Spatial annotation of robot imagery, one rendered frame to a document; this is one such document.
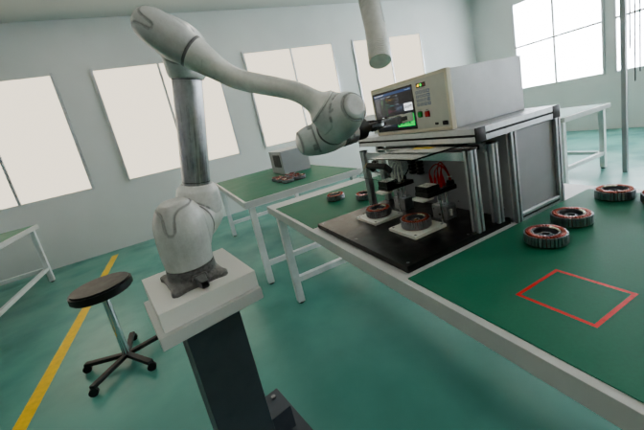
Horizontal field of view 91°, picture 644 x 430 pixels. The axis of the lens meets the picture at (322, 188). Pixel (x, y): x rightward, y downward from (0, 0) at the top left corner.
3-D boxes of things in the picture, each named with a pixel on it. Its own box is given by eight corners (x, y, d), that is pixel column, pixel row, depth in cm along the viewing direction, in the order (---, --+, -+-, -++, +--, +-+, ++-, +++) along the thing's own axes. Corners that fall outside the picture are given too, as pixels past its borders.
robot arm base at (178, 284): (176, 305, 93) (172, 287, 92) (159, 280, 110) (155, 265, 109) (234, 277, 104) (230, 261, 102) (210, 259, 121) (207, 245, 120)
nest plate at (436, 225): (415, 239, 111) (415, 237, 110) (389, 231, 124) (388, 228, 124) (447, 226, 116) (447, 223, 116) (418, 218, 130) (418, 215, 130)
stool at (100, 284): (71, 408, 176) (31, 320, 165) (91, 357, 221) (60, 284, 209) (174, 360, 197) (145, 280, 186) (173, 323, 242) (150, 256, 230)
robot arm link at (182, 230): (155, 279, 99) (133, 213, 94) (176, 253, 117) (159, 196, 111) (207, 269, 100) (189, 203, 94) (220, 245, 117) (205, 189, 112)
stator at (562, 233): (540, 253, 89) (540, 240, 89) (516, 238, 100) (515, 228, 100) (580, 244, 89) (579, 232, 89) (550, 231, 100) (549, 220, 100)
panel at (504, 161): (513, 218, 111) (505, 133, 105) (394, 195, 170) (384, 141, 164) (515, 217, 112) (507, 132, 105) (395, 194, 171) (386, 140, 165)
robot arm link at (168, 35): (195, 27, 89) (209, 37, 102) (134, -14, 85) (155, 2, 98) (173, 68, 91) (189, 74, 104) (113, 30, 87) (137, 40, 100)
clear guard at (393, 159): (401, 183, 96) (398, 164, 95) (358, 178, 117) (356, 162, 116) (475, 157, 108) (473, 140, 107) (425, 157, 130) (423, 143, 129)
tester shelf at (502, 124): (476, 143, 98) (474, 128, 97) (359, 147, 159) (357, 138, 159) (560, 116, 115) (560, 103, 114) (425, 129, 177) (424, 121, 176)
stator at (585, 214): (557, 230, 100) (556, 218, 100) (545, 217, 111) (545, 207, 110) (601, 227, 96) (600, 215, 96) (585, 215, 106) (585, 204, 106)
